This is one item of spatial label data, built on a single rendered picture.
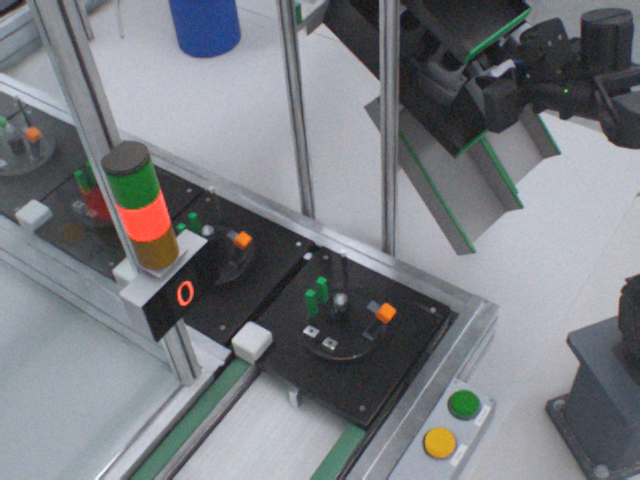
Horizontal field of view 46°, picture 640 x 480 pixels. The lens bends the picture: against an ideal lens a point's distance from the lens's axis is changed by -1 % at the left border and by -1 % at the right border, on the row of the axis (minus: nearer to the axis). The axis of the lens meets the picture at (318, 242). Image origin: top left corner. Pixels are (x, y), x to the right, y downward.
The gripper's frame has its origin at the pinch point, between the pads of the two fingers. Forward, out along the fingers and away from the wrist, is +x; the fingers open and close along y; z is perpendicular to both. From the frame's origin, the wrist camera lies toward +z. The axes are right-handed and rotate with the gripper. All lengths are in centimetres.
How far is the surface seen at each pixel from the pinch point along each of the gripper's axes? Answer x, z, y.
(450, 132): 6.1, -7.1, 5.9
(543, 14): 151, -77, -193
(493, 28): 0.4, 7.3, 1.3
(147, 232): 5, 3, 52
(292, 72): 26.6, 2.8, 16.5
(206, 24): 94, -6, -5
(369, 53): 15.8, 4.9, 10.1
